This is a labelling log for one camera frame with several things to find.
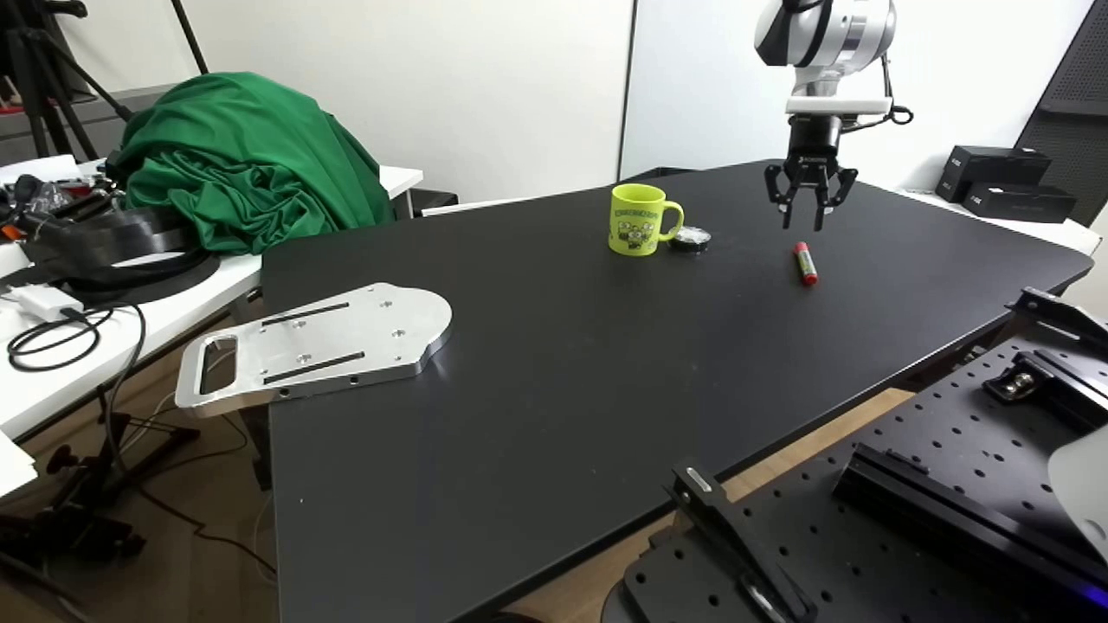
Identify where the black rail block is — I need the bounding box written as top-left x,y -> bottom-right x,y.
834,443 -> 1108,592

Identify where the black device box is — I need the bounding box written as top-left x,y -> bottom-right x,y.
932,146 -> 1057,208
961,183 -> 1083,225

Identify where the green cloth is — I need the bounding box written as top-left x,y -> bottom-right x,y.
104,70 -> 398,255

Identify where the white side table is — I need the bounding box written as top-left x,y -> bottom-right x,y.
0,151 -> 427,499

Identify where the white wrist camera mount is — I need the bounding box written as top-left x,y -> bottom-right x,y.
786,94 -> 894,125

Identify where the black tripod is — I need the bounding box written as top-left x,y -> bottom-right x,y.
0,0 -> 99,166

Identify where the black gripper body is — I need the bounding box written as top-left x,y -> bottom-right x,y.
767,113 -> 858,195

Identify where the yellow mug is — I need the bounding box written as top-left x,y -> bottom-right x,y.
606,181 -> 688,261

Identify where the black floor stand base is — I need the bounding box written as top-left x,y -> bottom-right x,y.
0,413 -> 279,581

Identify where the black perforated breadboard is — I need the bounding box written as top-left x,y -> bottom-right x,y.
618,334 -> 1108,623

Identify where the black cable loop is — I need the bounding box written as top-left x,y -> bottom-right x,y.
2,301 -> 152,374

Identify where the thin dark pole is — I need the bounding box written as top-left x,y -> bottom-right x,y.
616,0 -> 639,178
168,0 -> 213,78

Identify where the red marker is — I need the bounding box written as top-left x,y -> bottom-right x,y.
790,239 -> 824,291

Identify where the silver metal plate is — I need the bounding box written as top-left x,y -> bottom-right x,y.
174,281 -> 457,419

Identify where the black clamp bar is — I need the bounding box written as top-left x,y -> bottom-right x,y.
673,465 -> 817,623

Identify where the black metal bracket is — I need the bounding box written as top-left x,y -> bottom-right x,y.
978,286 -> 1108,434

